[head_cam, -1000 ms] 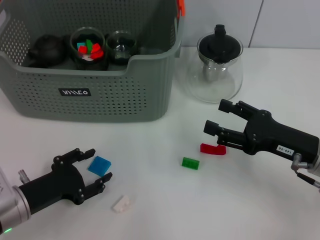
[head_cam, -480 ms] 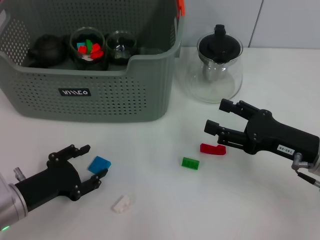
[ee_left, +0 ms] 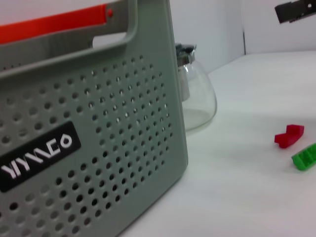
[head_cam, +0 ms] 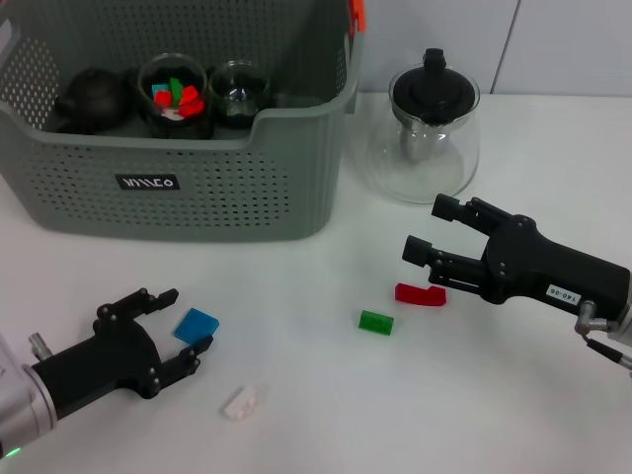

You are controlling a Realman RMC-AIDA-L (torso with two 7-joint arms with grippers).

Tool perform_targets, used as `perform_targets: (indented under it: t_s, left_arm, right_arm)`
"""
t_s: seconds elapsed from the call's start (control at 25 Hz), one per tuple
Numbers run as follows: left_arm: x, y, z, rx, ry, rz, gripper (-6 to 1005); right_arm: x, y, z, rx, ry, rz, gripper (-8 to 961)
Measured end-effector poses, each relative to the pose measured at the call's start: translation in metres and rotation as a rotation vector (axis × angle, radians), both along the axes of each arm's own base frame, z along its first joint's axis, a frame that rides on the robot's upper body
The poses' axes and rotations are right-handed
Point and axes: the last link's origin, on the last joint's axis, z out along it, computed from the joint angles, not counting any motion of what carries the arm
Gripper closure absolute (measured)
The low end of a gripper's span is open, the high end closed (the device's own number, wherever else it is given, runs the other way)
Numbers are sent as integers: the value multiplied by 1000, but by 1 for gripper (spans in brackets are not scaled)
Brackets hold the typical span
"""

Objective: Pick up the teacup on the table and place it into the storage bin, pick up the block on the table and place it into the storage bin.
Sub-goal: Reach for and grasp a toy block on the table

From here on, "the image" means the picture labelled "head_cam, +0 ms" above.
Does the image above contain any glass teacup with black sleeve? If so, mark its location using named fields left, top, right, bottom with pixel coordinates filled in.
left=209, top=59, right=272, bottom=130
left=136, top=52, right=216, bottom=140

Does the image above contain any blue toy brick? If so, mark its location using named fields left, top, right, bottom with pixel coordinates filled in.
left=173, top=307, right=221, bottom=347

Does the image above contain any orange bin handle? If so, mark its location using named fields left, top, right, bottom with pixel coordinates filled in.
left=349, top=0, right=367, bottom=37

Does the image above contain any long dark red brick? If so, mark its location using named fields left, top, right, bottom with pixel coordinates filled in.
left=394, top=282, right=447, bottom=307

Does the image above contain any dark clay teapot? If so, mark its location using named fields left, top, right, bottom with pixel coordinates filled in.
left=52, top=67, right=134, bottom=134

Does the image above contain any black teapot lid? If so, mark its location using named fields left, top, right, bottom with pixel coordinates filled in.
left=393, top=47, right=475, bottom=124

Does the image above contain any grey-green perforated storage bin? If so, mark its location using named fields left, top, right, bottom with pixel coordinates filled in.
left=0, top=0, right=366, bottom=244

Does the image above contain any green rectangular toy brick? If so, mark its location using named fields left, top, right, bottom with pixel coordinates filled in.
left=358, top=309, right=395, bottom=337

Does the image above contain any clear glass teapot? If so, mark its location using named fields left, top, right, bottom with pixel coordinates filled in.
left=367, top=61, right=482, bottom=204

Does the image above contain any clear white toy brick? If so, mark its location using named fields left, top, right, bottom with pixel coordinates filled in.
left=218, top=384, right=268, bottom=422

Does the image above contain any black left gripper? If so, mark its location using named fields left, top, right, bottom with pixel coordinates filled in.
left=32, top=288, right=214, bottom=422

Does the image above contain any right arm silver plug cable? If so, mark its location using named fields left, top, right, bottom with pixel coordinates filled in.
left=572, top=299, right=632, bottom=374

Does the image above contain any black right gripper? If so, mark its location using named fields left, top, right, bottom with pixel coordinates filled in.
left=402, top=193, right=632, bottom=317

